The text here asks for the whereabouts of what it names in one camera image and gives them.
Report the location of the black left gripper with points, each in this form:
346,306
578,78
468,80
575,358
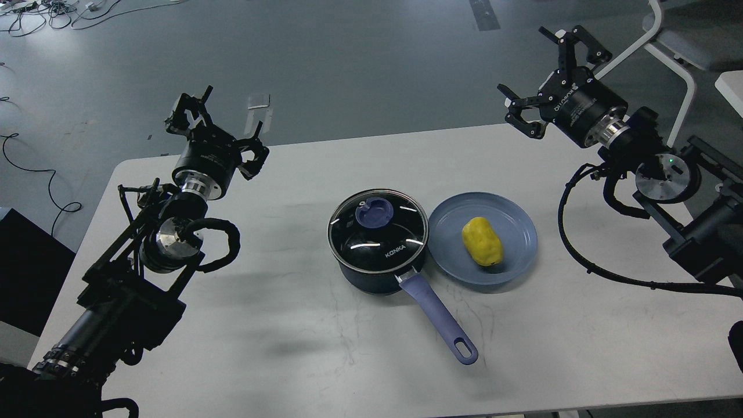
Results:
211,153

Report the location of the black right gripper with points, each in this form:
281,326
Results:
583,108

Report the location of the glass pot lid purple knob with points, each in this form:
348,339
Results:
378,231

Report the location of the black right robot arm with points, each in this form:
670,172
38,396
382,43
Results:
641,172

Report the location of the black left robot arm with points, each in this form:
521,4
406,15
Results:
132,297

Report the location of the yellow potato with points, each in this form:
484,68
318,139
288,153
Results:
482,242

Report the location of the white chair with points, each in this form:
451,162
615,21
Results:
705,34

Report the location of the blue plate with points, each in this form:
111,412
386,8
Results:
511,223

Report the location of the white furniture corner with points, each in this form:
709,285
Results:
729,84

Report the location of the black box left edge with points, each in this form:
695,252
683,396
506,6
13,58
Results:
34,266

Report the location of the dark blue saucepan purple handle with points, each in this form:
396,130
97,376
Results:
410,279

